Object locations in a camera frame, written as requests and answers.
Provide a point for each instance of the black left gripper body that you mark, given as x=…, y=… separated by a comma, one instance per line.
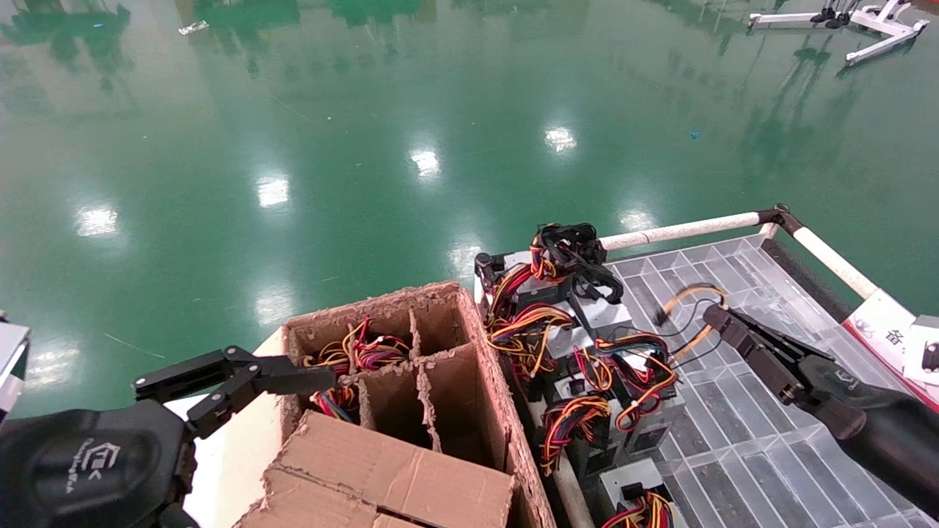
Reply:
x=88, y=469

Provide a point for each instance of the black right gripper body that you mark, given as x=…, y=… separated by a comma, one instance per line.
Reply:
x=880, y=433

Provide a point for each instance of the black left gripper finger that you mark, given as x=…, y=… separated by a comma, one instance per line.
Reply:
x=216, y=411
x=183, y=374

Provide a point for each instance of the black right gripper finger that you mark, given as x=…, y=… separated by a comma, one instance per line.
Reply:
x=770, y=341
x=770, y=376

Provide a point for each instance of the clear plastic compartment tray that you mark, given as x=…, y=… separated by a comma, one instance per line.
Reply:
x=748, y=477

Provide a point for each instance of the white red label sign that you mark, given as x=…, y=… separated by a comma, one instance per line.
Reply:
x=877, y=326

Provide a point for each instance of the worn cardboard divider box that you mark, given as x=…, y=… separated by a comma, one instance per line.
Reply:
x=381, y=469

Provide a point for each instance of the white robot stand black feet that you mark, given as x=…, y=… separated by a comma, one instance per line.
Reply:
x=781, y=17

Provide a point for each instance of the white robot stand base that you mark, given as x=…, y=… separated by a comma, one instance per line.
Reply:
x=891, y=40

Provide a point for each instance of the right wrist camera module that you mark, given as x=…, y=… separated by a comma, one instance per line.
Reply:
x=923, y=345

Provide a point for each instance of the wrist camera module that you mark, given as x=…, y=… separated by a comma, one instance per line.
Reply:
x=11, y=367
x=923, y=345

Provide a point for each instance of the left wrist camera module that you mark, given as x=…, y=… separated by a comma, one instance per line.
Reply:
x=11, y=367

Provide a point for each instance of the white tube rack frame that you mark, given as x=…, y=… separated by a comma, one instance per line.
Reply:
x=682, y=231

